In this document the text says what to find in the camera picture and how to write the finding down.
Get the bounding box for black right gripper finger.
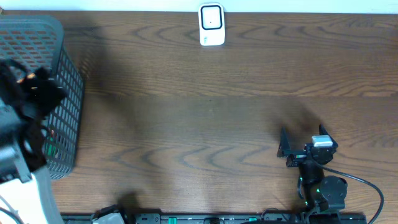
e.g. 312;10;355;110
318;124;338;149
277;128;291;157

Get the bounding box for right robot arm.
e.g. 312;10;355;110
277;125;348;223

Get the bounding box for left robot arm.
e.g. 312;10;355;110
1;59;129;223

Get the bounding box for white barcode scanner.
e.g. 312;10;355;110
198;2;226;46

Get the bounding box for grey plastic mesh basket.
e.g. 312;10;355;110
1;16;85;180

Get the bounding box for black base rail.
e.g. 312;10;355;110
60;212;368;224

